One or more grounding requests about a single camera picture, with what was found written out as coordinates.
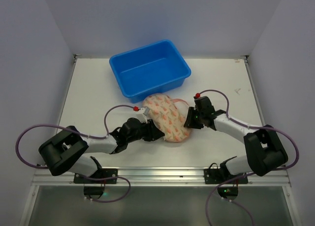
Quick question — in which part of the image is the floral mesh laundry bag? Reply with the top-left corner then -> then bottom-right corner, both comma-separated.
142,94 -> 191,143

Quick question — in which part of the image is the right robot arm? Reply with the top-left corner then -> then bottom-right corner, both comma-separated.
184,94 -> 288,182

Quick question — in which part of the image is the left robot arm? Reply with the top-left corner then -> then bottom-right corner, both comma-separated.
38,118 -> 165,177

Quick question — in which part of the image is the blue plastic bin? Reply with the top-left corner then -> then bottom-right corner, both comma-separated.
109,40 -> 191,103

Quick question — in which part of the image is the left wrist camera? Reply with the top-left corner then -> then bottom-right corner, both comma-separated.
133,106 -> 150,123

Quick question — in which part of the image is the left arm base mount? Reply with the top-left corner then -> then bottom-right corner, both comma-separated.
73,168 -> 118,200

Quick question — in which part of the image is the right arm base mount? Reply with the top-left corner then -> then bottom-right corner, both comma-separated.
203,163 -> 249,201

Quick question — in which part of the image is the aluminium mounting rail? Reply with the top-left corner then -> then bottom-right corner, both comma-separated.
31,167 -> 291,187

